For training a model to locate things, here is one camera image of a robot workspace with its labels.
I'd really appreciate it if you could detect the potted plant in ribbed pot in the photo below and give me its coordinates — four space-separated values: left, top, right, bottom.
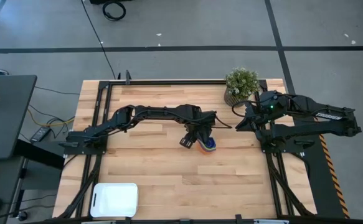
224 67 261 109

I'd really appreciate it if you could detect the black platform with hazard stripe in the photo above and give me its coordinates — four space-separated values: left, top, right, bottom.
290 106 351 219

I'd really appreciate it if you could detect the coiled black cable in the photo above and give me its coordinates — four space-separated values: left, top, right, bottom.
101 1 127 22

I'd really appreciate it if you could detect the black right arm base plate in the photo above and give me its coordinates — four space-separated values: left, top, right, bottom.
259 129 316 155

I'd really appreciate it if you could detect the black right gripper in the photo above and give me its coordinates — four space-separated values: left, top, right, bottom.
235 90 283 142

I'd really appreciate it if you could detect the long black floor cable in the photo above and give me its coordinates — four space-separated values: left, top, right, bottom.
80 0 117 80

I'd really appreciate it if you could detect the thin black floor cable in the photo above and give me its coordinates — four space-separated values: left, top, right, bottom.
33 86 81 96

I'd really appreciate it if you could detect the orange measuring cup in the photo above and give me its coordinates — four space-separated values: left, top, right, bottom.
196 142 216 154

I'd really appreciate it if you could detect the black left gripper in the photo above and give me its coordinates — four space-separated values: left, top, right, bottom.
179 105 219 150

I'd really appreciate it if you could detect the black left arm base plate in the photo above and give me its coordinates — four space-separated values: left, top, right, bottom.
58 130 109 156

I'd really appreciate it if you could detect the grey desk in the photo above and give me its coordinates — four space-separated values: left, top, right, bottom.
0 74 38 161

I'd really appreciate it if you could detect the black power adapter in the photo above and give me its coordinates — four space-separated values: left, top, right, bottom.
29 127 51 144

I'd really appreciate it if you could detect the white plastic basket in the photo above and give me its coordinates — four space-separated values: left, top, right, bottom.
90 182 139 218

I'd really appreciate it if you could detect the yellow cable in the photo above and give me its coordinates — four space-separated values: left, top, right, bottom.
26 108 76 128

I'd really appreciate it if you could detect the black metal table frame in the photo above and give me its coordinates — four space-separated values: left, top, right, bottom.
56 70 318 224

